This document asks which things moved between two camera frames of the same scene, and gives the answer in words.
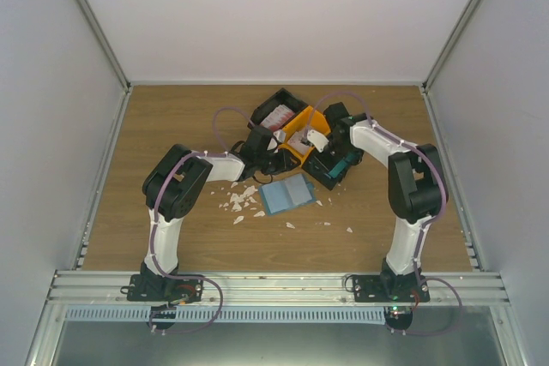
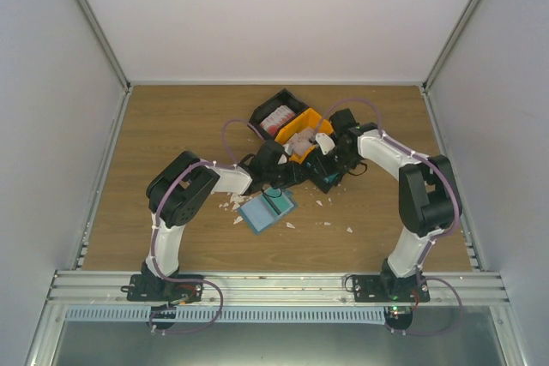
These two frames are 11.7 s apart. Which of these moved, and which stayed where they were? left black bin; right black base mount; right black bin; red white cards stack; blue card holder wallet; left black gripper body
Moved: left black gripper body; blue card holder wallet
Stayed: red white cards stack; right black base mount; left black bin; right black bin
